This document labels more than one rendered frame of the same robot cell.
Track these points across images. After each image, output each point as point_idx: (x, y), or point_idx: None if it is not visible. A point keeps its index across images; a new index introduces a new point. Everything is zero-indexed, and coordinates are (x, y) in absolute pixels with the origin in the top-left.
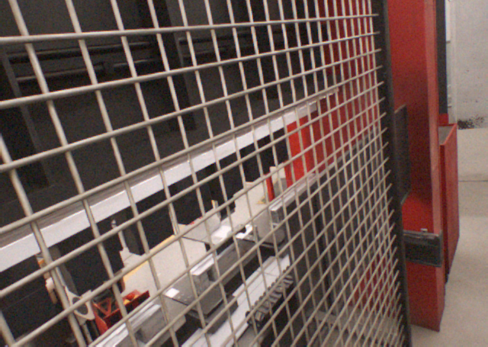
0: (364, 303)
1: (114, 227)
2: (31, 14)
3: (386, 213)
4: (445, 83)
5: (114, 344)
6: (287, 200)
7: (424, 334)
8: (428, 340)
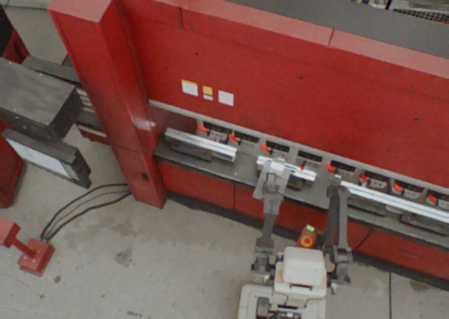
0: None
1: (282, 253)
2: None
3: None
4: (2, 7)
5: (368, 189)
6: (220, 143)
7: (200, 135)
8: (204, 134)
